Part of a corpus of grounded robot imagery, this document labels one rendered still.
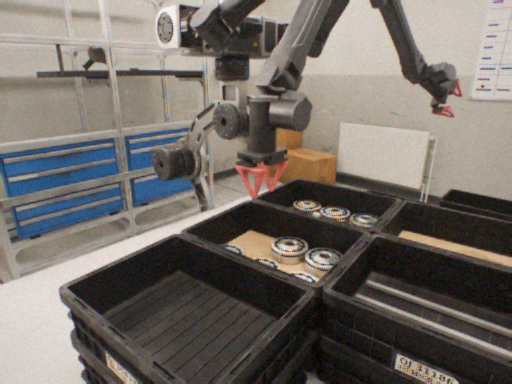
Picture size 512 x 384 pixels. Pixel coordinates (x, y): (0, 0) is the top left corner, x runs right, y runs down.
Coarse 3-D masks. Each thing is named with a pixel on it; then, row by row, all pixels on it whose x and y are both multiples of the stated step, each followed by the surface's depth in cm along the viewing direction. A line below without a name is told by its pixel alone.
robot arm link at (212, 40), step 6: (216, 24) 89; (222, 24) 91; (210, 30) 89; (216, 30) 90; (222, 30) 91; (228, 30) 93; (198, 36) 92; (204, 36) 91; (210, 36) 91; (216, 36) 91; (222, 36) 92; (228, 36) 93; (210, 42) 93; (216, 42) 93; (222, 42) 93; (210, 48) 96
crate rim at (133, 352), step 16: (160, 240) 80; (192, 240) 80; (128, 256) 73; (224, 256) 73; (96, 272) 67; (272, 272) 67; (64, 288) 61; (304, 288) 62; (80, 304) 57; (304, 304) 58; (96, 320) 53; (288, 320) 54; (112, 336) 50; (272, 336) 50; (128, 352) 48; (144, 352) 47; (256, 352) 47; (144, 368) 46; (160, 368) 45; (240, 368) 45
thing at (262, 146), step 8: (256, 128) 66; (264, 128) 66; (272, 128) 68; (256, 136) 67; (264, 136) 67; (272, 136) 67; (256, 144) 68; (264, 144) 67; (272, 144) 68; (240, 152) 68; (248, 152) 69; (256, 152) 68; (264, 152) 68; (272, 152) 69; (280, 152) 70; (256, 160) 66; (264, 160) 67
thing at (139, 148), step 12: (156, 132) 263; (168, 132) 271; (180, 132) 280; (132, 144) 251; (144, 144) 258; (156, 144) 266; (168, 144) 273; (132, 156) 253; (144, 156) 261; (132, 168) 255; (132, 180) 258; (144, 180) 264; (156, 180) 273; (180, 180) 291; (132, 192) 260; (144, 192) 268; (156, 192) 276; (168, 192) 285; (180, 192) 295
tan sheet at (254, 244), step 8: (248, 232) 106; (256, 232) 106; (240, 240) 101; (248, 240) 101; (256, 240) 101; (264, 240) 101; (272, 240) 101; (248, 248) 96; (256, 248) 96; (264, 248) 96; (248, 256) 92; (256, 256) 92; (264, 256) 92; (280, 264) 88; (296, 264) 88; (304, 272) 85
